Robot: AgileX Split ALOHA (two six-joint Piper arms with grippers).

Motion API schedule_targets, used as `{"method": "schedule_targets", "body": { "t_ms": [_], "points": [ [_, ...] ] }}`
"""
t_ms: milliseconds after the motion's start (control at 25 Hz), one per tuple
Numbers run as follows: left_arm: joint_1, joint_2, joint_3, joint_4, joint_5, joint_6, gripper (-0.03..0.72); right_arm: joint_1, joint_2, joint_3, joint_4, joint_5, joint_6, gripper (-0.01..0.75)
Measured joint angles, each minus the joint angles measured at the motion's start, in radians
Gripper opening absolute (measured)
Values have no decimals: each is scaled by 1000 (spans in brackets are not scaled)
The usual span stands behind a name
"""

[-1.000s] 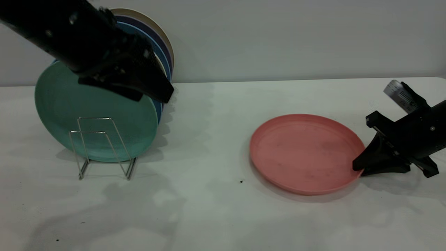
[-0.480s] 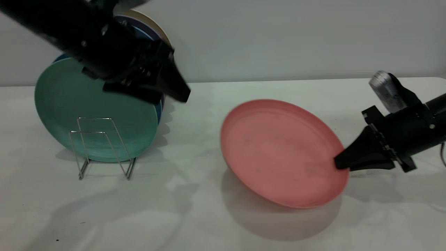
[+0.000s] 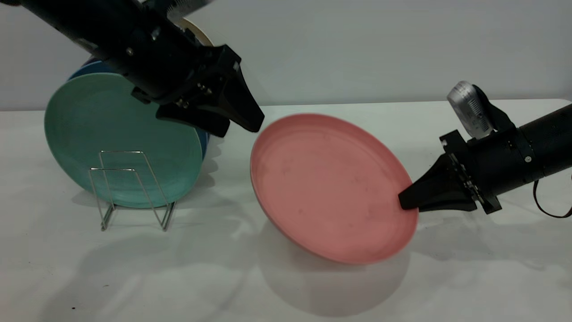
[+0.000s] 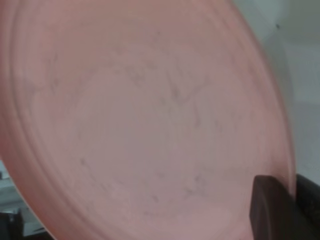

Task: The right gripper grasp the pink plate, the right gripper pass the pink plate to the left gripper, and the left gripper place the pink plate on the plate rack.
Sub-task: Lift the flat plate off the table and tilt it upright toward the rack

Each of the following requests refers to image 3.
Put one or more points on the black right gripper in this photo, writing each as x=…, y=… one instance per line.
x=496, y=165

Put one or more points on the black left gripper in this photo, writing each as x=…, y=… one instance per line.
x=187, y=71

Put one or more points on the pink round plate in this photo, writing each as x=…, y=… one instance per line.
x=326, y=188

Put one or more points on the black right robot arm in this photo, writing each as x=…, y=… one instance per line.
x=552, y=138

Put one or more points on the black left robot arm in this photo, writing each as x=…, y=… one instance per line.
x=89, y=22

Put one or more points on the beige round plate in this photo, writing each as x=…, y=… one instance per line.
x=202, y=36

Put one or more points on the green round plate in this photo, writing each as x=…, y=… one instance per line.
x=98, y=129

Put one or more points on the light-rimmed blue plate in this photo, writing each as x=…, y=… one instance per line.
x=96, y=68

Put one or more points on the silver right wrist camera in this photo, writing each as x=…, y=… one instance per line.
x=469, y=109

